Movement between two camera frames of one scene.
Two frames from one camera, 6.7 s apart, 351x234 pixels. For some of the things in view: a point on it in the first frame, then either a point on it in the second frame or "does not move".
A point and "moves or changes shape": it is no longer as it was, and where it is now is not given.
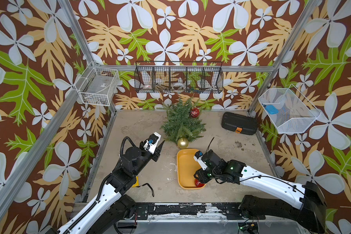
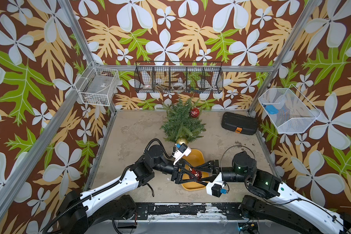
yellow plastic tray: x=186 y=167 does not move
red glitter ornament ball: x=198 y=184 moves or changes shape
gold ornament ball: x=183 y=143 does not move
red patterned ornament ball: x=194 y=112 does not move
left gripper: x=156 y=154 → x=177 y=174
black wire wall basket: x=179 y=77 does not move
